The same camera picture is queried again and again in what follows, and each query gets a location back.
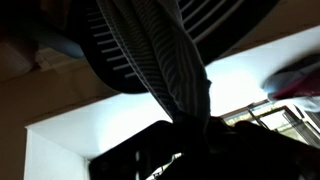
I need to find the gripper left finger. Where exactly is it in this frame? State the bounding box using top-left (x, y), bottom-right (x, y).
top-left (88, 119), bottom-right (188, 180)

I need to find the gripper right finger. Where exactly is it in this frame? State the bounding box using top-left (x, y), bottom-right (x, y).
top-left (159, 120), bottom-right (320, 180)

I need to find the blue striped shirt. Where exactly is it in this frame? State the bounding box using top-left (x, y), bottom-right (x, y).
top-left (96, 0), bottom-right (214, 134)

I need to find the black office chair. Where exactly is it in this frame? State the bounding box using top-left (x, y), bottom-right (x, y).
top-left (19, 0), bottom-right (279, 95)

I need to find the rounded blue object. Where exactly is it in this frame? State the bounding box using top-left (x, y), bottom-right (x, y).
top-left (261, 54), bottom-right (320, 113)

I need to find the dark window frame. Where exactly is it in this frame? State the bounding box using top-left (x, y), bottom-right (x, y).
top-left (219, 99), bottom-right (320, 149)

